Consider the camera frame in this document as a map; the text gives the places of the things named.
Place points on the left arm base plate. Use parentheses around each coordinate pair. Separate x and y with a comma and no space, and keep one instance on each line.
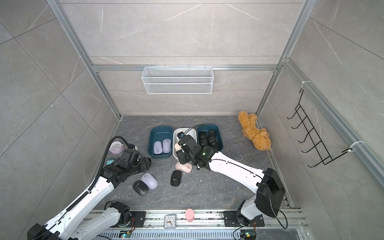
(136,219)

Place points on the pink mouse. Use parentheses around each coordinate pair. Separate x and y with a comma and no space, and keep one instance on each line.
(185,168)
(177,147)

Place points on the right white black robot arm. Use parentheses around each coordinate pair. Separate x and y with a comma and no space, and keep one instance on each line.
(266,185)

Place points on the right teal storage box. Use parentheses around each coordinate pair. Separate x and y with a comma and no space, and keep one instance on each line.
(208,127)

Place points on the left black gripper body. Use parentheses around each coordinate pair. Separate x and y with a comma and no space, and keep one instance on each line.
(142,165)

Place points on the pink cylinder object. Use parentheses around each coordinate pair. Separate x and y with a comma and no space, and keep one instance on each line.
(189,215)

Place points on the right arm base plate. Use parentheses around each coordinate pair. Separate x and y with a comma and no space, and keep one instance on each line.
(235,219)

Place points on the left teal storage box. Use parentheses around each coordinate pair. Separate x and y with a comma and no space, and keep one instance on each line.
(159,134)

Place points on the teal storage box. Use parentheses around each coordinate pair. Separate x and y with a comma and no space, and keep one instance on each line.
(159,134)
(208,127)

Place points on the purple mouse middle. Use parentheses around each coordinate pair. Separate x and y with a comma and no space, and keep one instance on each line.
(150,181)

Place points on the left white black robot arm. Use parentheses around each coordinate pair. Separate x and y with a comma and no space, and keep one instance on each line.
(68,225)

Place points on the purple mouse top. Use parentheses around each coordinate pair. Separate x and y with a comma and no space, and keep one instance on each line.
(158,148)

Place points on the white storage box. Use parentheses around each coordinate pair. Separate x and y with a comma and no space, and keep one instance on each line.
(192,133)

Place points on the black wall hook rack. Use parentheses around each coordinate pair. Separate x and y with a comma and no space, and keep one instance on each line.
(318,145)

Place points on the brown teddy bear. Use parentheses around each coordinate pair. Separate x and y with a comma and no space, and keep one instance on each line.
(259,137)

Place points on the white wire mesh basket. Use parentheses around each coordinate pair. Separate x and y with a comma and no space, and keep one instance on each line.
(178,80)

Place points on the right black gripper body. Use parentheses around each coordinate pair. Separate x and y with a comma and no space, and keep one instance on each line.
(185,158)

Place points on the purple mouse bottom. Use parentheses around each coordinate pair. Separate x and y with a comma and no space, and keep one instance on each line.
(167,146)

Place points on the small teal block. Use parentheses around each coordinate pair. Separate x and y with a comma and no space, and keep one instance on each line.
(110,161)

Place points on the black mouse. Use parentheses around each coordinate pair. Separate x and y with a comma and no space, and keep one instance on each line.
(211,134)
(140,188)
(202,135)
(212,142)
(203,142)
(176,178)

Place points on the purple mouse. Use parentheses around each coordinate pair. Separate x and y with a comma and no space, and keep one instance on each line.
(158,148)
(167,146)
(150,181)

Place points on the small white desk clock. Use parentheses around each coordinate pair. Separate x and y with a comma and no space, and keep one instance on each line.
(170,221)

